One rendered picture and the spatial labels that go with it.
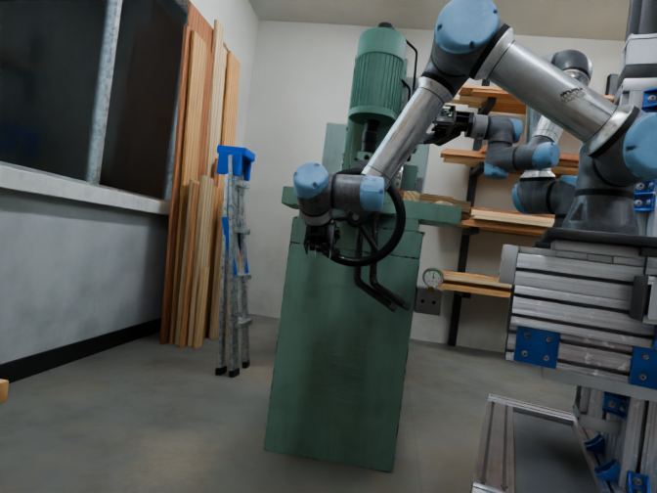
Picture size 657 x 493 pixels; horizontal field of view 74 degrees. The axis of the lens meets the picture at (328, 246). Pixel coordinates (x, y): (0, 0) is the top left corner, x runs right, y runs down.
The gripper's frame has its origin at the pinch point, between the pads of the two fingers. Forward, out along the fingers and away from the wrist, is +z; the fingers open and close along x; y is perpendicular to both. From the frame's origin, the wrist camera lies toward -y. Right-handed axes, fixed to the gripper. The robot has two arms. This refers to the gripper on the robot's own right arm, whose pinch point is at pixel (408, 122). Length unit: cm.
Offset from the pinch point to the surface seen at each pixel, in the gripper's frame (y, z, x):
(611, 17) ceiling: -155, -149, -203
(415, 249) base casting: -10.2, -8.0, 40.1
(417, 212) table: -7.1, -7.3, 28.3
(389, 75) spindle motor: -4.0, 8.3, -20.1
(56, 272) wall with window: -54, 143, 61
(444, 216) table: -7.1, -15.9, 28.4
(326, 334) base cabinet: -18, 17, 71
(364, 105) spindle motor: -6.4, 15.7, -9.0
